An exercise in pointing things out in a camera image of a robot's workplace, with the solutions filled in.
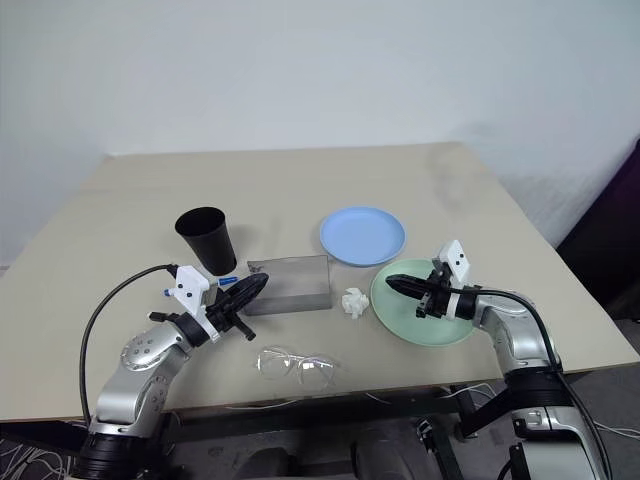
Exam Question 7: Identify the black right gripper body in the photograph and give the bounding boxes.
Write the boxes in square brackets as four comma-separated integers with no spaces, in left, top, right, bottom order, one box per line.
[414,262,455,320]

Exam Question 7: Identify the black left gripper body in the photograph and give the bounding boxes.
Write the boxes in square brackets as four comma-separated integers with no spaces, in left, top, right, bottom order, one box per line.
[204,293,257,344]

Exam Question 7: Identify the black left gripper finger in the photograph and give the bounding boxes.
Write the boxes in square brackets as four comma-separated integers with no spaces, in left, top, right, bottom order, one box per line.
[219,272,267,307]
[233,274,272,315]

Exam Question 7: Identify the blue and white pen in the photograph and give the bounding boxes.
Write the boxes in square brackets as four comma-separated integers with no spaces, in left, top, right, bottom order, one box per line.
[161,274,242,298]

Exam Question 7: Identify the light green plate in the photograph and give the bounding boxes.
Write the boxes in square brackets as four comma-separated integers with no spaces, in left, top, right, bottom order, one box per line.
[369,257,477,348]

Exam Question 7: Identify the grey glasses case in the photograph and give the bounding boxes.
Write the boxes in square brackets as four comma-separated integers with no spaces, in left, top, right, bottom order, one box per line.
[242,254,334,318]

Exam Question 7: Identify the white tissue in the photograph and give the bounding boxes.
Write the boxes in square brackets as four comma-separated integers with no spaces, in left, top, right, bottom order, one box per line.
[340,286,371,319]

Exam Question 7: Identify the clear frame glasses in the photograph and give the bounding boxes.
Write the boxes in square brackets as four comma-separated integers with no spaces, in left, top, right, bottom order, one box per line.
[255,345,347,388]

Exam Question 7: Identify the black plastic cup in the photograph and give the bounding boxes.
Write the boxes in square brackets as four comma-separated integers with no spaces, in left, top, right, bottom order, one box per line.
[173,205,239,278]

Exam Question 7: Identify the light blue plate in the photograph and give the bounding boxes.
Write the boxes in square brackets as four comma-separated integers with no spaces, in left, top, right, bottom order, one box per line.
[318,204,409,268]

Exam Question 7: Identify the dark rounded shape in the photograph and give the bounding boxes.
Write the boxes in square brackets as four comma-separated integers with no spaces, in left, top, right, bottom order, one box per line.
[243,443,302,480]
[351,433,427,480]

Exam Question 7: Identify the dark furniture block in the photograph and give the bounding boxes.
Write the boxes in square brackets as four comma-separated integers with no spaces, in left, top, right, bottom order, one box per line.
[556,144,640,324]

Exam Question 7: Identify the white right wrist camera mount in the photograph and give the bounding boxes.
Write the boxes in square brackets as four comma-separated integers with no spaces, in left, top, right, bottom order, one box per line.
[432,239,473,321]

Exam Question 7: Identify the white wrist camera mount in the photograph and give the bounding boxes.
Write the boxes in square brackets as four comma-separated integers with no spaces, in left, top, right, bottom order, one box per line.
[167,266,221,344]
[432,239,473,321]

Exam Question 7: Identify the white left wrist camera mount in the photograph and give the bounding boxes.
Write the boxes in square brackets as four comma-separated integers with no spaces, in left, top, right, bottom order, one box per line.
[167,266,221,344]

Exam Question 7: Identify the white wire under table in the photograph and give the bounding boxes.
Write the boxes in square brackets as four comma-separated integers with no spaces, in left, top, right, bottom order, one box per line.
[223,396,307,412]
[438,381,504,402]

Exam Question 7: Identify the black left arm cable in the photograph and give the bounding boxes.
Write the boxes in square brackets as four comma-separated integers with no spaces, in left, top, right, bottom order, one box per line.
[79,263,181,426]

